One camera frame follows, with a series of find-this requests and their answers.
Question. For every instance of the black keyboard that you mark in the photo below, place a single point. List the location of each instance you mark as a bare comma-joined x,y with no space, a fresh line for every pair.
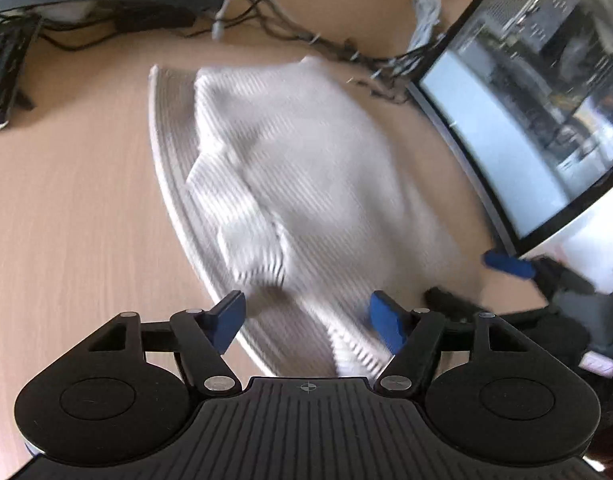
4,70

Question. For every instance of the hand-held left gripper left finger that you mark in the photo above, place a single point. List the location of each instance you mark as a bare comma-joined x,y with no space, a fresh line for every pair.
230,316

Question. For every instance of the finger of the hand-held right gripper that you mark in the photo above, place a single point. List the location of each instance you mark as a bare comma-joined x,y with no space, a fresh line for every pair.
508,264
449,301

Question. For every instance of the white striped knit sweater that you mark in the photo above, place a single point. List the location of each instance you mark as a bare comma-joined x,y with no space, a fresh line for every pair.
311,175

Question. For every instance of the large curved computer monitor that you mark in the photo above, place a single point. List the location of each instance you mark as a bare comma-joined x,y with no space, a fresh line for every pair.
526,90

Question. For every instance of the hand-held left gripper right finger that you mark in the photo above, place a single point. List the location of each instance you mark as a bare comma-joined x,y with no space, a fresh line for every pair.
385,317

